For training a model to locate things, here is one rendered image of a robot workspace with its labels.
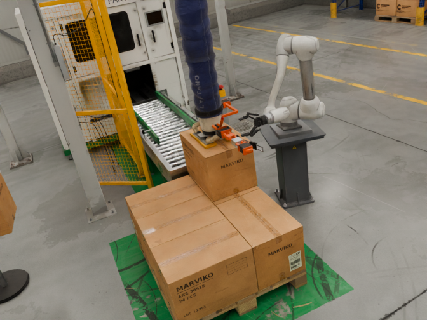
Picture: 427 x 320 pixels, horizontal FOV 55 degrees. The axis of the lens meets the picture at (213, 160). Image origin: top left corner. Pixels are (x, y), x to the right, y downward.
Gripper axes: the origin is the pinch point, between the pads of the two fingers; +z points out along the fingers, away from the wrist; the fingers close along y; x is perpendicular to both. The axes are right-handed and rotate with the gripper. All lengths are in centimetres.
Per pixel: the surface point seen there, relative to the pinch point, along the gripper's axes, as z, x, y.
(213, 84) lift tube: 10.7, 16.7, -33.8
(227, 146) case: 13.2, 2.7, 12.7
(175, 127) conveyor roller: 10, 161, 53
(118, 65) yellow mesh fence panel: 58, 132, -39
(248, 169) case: 0.9, -4.1, 35.0
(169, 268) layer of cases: 89, -56, 52
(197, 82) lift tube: 22.1, 19.1, -37.4
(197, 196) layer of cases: 43, 12, 53
